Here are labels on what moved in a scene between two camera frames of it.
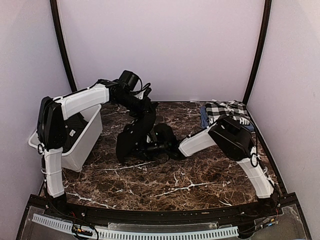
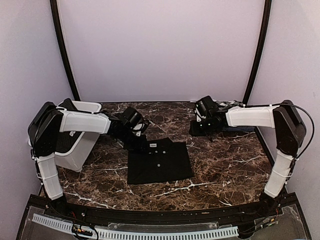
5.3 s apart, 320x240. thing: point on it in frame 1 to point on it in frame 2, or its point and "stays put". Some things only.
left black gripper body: (142, 107) to (132, 144)
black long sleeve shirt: (141, 139) to (163, 161)
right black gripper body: (147, 151) to (204, 129)
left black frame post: (53, 6) stays put
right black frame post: (264, 40) stays put
